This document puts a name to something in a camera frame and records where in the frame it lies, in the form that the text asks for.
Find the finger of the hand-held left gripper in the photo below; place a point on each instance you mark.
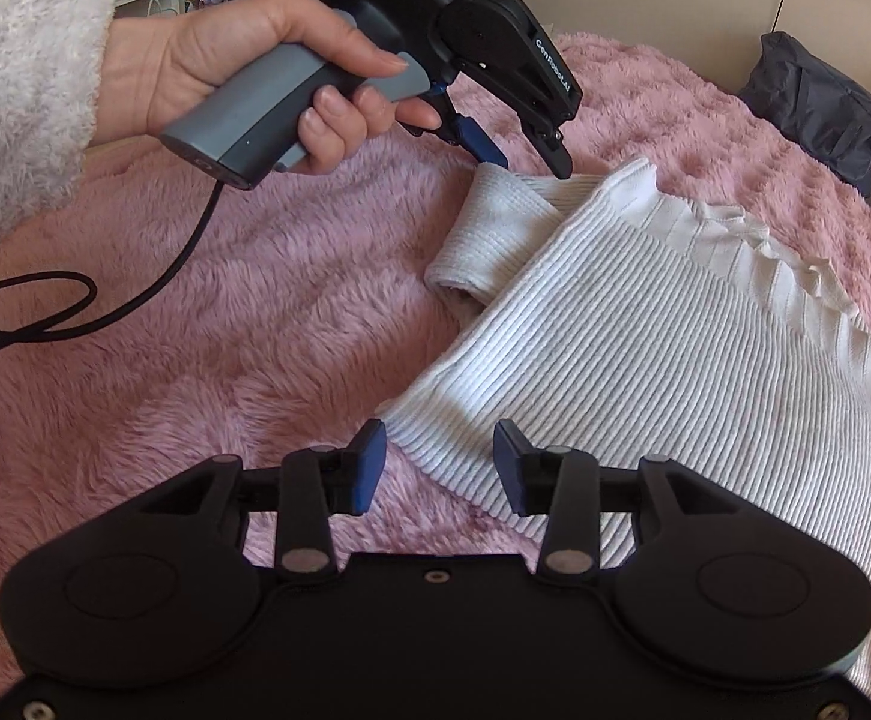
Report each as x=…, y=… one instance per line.
x=555, y=154
x=480, y=142

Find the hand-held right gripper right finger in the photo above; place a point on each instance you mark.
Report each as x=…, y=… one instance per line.
x=510, y=469

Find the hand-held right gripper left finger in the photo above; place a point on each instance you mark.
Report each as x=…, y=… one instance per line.
x=371, y=465

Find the person's left forearm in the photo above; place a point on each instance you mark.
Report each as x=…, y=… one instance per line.
x=15, y=90

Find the person's left hand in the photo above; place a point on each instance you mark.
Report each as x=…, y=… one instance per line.
x=202, y=52

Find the pink fluffy blanket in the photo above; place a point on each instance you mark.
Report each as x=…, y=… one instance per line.
x=217, y=315

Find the blue-grey fabric bag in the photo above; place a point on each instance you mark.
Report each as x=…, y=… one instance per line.
x=810, y=105

